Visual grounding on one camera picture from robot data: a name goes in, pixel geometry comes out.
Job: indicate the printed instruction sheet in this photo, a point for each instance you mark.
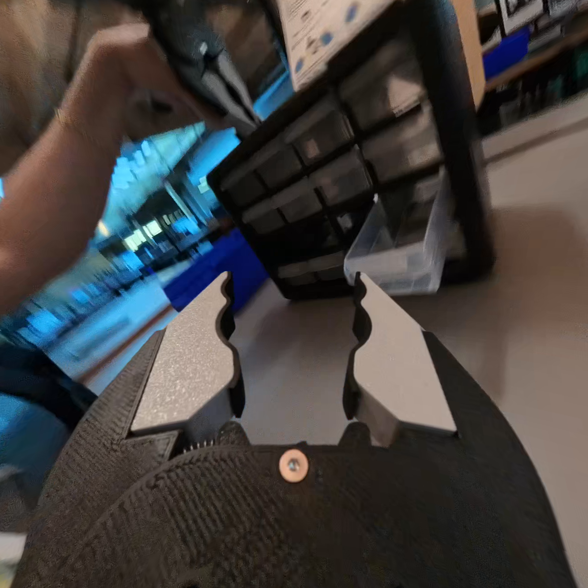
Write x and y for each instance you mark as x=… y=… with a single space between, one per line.
x=321 y=36

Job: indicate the person's left hand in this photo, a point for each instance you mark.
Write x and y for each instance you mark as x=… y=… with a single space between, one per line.
x=124 y=87

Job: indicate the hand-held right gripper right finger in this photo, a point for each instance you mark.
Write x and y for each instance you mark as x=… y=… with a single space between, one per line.
x=399 y=367

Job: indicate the white desk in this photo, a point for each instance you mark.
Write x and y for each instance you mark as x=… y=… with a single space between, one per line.
x=528 y=367

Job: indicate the set of small cabinet drawers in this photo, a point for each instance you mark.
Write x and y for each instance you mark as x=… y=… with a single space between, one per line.
x=321 y=174

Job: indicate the black small-parts drawer cabinet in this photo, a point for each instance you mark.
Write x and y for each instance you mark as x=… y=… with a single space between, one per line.
x=464 y=183

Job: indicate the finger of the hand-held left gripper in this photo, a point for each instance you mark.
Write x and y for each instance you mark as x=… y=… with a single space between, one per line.
x=232 y=92

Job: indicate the blue shelf bin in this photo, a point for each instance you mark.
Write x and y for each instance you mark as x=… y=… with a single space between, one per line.
x=505 y=53

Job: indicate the clear plastic drawer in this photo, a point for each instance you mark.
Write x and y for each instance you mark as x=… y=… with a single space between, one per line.
x=395 y=262

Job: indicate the blue storage bin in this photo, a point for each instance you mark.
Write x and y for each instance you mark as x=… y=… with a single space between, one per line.
x=216 y=271

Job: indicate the cardboard backing board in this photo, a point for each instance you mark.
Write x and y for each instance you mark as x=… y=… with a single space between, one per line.
x=468 y=46

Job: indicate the wooden storage shelf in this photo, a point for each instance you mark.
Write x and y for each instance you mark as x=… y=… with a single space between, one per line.
x=542 y=57

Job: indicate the dark cloth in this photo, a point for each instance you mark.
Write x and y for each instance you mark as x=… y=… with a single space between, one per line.
x=41 y=381

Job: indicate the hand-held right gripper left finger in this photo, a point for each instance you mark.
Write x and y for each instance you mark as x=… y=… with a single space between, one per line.
x=188 y=367

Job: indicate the person's left forearm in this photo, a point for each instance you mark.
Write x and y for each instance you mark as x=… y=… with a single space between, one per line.
x=46 y=206

